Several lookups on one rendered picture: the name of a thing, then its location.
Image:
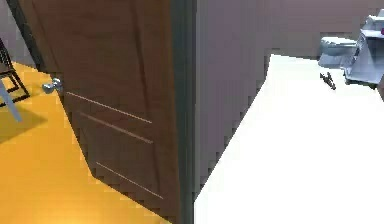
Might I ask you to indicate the small black floor object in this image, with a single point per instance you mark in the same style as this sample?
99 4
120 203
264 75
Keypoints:
328 80

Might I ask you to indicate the white toilet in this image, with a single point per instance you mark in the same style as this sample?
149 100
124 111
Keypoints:
335 51

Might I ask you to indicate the pale blue slanted post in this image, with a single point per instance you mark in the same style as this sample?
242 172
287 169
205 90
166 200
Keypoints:
9 101

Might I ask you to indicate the dark brown room door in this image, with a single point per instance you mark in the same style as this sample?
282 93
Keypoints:
113 83

